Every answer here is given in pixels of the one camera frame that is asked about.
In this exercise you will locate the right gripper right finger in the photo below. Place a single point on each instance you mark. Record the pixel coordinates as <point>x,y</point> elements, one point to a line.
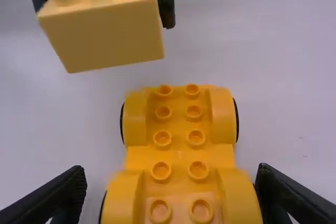
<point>288,200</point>

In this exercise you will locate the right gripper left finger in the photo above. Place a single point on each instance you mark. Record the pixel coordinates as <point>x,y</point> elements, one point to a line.
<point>52,197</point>

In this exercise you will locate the yellow toy brick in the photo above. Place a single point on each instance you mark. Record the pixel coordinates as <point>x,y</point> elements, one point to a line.
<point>105,32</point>

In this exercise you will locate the yellow toy car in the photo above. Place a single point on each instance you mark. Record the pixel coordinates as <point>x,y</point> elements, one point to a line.
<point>178,155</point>

